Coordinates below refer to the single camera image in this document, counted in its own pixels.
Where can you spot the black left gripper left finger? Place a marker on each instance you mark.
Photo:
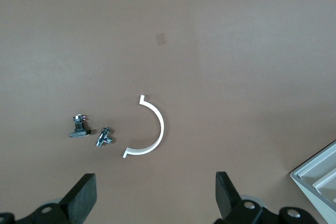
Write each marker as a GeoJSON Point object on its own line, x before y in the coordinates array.
{"type": "Point", "coordinates": [78, 200]}

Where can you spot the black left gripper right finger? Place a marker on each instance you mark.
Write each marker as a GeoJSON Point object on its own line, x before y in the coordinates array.
{"type": "Point", "coordinates": [228, 200]}

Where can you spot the white drawer cabinet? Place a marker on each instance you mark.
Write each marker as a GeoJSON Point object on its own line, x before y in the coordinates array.
{"type": "Point", "coordinates": [315, 203]}

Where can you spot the small metal black part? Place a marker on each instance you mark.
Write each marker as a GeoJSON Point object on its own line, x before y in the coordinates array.
{"type": "Point", "coordinates": [103, 137]}

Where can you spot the small translucent tape patch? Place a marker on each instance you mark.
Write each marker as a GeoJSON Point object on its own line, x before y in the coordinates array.
{"type": "Point", "coordinates": [161, 38]}

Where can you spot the black flat-head switch component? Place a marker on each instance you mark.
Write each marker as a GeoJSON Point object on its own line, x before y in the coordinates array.
{"type": "Point", "coordinates": [78, 133]}

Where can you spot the white semicircular plastic bracket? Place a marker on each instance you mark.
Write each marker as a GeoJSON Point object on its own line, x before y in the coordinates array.
{"type": "Point", "coordinates": [162, 127]}

